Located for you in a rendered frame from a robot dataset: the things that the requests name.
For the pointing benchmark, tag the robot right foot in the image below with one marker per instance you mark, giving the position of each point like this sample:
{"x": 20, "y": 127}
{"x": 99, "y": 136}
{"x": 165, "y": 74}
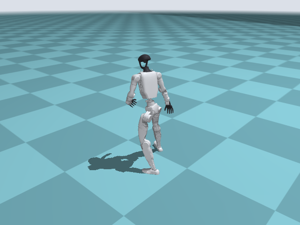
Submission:
{"x": 160, "y": 148}

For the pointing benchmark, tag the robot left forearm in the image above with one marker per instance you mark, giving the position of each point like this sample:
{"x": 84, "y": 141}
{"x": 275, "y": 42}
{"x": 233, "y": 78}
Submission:
{"x": 128, "y": 100}

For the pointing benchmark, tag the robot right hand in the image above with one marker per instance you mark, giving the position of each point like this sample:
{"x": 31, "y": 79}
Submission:
{"x": 169, "y": 107}

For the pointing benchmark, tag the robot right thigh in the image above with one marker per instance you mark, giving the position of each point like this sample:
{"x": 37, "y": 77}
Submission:
{"x": 155, "y": 120}

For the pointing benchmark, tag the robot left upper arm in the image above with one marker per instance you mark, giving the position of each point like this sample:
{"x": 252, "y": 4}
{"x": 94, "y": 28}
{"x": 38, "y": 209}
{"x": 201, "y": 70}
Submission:
{"x": 134, "y": 79}

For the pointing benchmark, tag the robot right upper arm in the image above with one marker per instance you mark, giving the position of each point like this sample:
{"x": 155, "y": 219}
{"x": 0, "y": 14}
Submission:
{"x": 160, "y": 82}

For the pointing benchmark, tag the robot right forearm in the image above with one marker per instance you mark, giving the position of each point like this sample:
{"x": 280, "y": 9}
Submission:
{"x": 166, "y": 97}

